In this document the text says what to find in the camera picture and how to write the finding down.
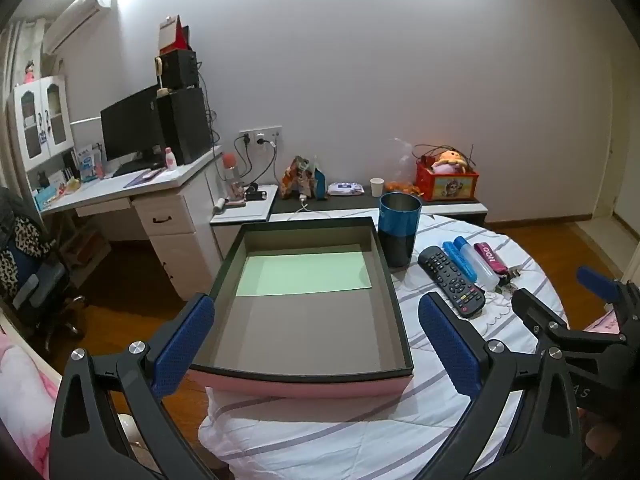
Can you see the black-top low bench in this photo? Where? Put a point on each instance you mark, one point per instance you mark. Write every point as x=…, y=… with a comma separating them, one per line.
x=350, y=203

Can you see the black computer tower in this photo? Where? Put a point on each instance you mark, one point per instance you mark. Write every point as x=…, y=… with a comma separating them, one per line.
x=182, y=125

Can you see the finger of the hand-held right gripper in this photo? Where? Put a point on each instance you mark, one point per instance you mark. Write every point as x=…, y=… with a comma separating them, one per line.
x=596, y=281
x=540, y=316

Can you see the red and white calendar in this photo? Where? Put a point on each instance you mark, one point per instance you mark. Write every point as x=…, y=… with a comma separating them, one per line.
x=167, y=35

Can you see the blue metal cup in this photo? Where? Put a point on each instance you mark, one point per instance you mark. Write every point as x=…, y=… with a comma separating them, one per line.
x=398, y=230

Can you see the blue slim plastic tool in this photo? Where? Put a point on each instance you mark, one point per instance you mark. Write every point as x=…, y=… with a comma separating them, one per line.
x=456, y=257

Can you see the black speaker box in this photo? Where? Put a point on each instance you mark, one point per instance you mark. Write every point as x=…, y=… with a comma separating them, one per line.
x=178, y=69

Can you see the clear bottle with red cap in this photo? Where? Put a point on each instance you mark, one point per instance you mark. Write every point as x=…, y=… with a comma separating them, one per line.
x=231, y=175

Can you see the black keyboard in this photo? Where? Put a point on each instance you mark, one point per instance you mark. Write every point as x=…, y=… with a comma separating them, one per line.
x=135, y=167

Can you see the white air conditioner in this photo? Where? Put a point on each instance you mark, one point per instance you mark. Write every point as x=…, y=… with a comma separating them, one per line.
x=75, y=17

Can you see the wet wipes pack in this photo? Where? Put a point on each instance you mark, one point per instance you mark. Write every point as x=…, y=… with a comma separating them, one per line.
x=345, y=189

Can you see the black computer monitor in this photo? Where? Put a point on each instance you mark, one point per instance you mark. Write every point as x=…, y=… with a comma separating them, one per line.
x=130, y=125

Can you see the white paper cup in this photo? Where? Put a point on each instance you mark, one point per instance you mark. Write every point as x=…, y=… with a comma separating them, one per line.
x=377, y=187

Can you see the white wall outlet strip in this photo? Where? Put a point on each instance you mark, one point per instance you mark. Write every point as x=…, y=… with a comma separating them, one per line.
x=260, y=136

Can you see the leopard print cloth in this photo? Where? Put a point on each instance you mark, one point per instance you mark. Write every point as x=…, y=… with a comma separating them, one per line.
x=25, y=235

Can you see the clear plastic bag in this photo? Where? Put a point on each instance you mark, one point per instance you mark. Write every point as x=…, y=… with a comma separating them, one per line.
x=404, y=157

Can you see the person's right hand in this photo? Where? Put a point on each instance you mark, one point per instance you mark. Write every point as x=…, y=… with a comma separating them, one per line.
x=600, y=439

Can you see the clear bottle with blue cap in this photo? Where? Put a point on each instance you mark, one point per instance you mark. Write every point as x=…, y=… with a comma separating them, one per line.
x=481, y=268

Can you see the pink blanket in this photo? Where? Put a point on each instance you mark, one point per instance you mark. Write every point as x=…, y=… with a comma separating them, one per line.
x=25, y=400

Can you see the small black device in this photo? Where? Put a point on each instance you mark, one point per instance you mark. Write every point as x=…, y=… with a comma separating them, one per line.
x=254, y=193

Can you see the pink storage box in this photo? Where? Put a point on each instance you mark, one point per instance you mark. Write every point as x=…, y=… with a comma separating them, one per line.
x=310, y=330

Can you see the pink lotion bottle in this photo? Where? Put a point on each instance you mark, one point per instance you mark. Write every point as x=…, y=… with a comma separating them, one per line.
x=170, y=159

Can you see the white glass-door cabinet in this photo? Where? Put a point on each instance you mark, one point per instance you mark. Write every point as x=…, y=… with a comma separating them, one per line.
x=31, y=87

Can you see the black remote control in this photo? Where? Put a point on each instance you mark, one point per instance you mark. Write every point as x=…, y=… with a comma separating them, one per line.
x=450, y=280

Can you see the blue and white carton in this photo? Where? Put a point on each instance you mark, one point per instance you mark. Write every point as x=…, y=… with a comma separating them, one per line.
x=87, y=162

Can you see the low white side cabinet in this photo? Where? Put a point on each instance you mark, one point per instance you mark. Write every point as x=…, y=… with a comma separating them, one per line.
x=247, y=210

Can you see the blue snack bag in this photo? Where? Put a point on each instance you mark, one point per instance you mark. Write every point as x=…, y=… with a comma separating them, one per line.
x=319, y=182

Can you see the orange snack bag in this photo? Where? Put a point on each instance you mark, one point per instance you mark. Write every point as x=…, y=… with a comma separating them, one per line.
x=294, y=177

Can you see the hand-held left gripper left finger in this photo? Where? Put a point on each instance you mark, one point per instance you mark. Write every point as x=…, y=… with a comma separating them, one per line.
x=184, y=346

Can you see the pile of oranges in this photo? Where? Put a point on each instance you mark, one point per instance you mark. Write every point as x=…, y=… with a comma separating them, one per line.
x=407, y=189

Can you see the small doll figure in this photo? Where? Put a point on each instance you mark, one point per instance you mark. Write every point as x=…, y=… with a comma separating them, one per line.
x=30, y=72

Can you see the grey office chair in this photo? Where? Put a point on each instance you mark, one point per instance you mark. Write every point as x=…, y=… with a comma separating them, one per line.
x=42, y=285

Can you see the white desk with drawers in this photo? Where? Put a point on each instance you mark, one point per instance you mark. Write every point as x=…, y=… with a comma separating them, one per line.
x=170, y=220

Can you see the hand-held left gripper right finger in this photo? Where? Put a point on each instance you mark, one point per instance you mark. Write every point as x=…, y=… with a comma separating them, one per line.
x=448, y=346

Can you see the red toy box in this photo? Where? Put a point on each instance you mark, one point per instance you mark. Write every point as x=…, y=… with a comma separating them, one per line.
x=450, y=187

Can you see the white lint roller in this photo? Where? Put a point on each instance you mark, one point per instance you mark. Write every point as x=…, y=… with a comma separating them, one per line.
x=218, y=206

